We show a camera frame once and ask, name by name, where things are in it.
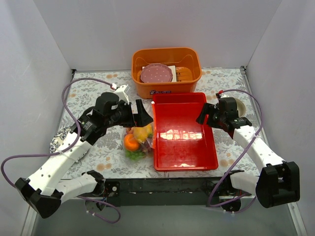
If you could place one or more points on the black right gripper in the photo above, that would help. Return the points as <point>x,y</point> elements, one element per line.
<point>210,116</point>

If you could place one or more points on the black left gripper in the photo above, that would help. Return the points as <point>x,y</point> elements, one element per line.
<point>133,115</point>

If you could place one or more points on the yellow green mango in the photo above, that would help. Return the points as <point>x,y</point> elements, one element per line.
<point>149,130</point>

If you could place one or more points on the yellow lemon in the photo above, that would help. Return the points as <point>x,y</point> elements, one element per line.
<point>140,134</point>

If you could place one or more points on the clear zip top bag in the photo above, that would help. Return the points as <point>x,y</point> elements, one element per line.
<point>138,142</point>

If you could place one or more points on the orange tangerine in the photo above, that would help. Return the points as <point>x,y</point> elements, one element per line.
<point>130,143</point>

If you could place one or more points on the purple grape bunch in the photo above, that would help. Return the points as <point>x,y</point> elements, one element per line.
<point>147,146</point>

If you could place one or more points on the green lettuce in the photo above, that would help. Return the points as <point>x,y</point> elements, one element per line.
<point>134,155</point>

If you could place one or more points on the red pomegranate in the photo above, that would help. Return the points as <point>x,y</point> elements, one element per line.
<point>129,130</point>

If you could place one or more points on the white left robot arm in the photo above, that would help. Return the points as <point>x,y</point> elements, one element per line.
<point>44,190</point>

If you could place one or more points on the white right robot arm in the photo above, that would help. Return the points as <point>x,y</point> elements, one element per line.
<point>278,181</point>

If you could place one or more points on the beige ceramic bowl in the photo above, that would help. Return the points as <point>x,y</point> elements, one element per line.
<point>240,107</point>

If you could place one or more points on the red plastic tray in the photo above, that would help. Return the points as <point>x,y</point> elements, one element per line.
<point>180,143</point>

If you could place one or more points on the pink dotted plate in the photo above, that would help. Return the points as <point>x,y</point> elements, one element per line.
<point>156,73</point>

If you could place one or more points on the orange plastic bin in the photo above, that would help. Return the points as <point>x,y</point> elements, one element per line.
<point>165,70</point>

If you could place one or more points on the floral tablecloth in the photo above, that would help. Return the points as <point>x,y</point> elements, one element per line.
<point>107,155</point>

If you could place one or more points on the blue floral plate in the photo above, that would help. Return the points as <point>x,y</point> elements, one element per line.
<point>57,146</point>

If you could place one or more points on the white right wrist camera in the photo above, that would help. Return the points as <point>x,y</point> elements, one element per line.
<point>221,94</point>

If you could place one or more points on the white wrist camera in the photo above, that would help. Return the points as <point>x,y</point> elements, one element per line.
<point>221,94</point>
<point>123,92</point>

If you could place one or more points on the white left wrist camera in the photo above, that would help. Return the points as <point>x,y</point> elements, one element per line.
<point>123,92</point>

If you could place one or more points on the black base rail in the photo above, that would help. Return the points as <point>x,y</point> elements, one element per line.
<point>183,191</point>

